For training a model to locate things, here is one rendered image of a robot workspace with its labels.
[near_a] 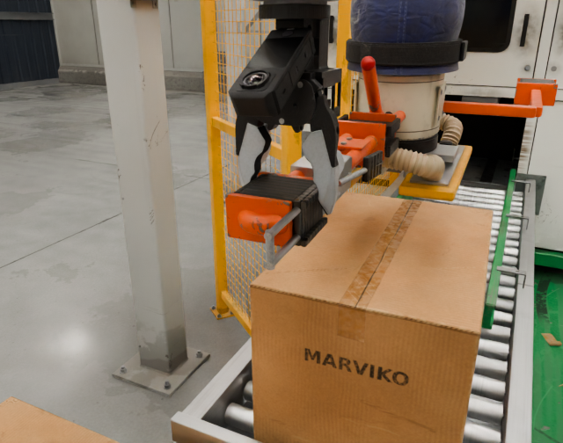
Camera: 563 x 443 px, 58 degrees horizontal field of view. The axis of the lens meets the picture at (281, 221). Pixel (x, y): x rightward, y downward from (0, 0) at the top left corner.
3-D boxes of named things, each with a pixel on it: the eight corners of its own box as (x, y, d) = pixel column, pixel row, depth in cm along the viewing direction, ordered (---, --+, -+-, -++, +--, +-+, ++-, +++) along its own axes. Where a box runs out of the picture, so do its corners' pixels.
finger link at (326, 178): (366, 195, 57) (339, 117, 55) (349, 212, 52) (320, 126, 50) (341, 201, 58) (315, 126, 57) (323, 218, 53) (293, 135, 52)
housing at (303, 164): (307, 181, 72) (307, 150, 70) (353, 187, 69) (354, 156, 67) (288, 197, 66) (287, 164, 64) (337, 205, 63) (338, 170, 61)
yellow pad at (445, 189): (427, 149, 123) (430, 129, 121) (471, 154, 119) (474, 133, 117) (398, 195, 94) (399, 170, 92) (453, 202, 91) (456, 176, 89)
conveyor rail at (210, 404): (405, 195, 312) (407, 165, 305) (413, 196, 309) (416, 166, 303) (184, 479, 117) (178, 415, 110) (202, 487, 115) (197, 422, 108)
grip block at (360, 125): (345, 143, 91) (346, 110, 88) (399, 148, 87) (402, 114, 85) (329, 156, 84) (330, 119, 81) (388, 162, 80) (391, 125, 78)
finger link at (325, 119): (352, 160, 52) (323, 76, 50) (347, 163, 50) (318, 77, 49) (311, 172, 54) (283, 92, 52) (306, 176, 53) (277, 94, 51)
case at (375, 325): (337, 312, 158) (342, 191, 144) (471, 341, 144) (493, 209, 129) (253, 450, 107) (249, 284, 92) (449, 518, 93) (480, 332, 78)
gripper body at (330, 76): (342, 122, 57) (347, 6, 53) (314, 136, 50) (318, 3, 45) (281, 117, 60) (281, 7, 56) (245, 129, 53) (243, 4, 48)
